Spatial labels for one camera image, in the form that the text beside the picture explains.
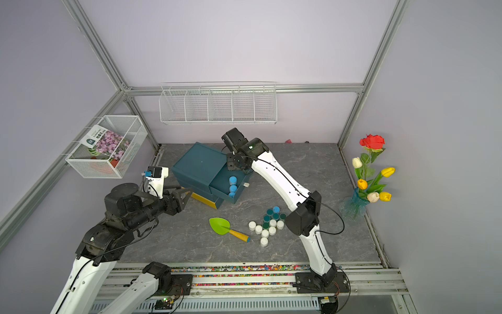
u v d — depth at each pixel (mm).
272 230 847
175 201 554
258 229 845
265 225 865
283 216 890
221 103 992
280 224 866
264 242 814
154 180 534
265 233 844
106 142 739
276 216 886
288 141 1231
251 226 862
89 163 737
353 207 812
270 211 909
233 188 808
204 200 891
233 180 826
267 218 886
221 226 887
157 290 631
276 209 913
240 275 771
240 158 559
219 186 808
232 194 791
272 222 868
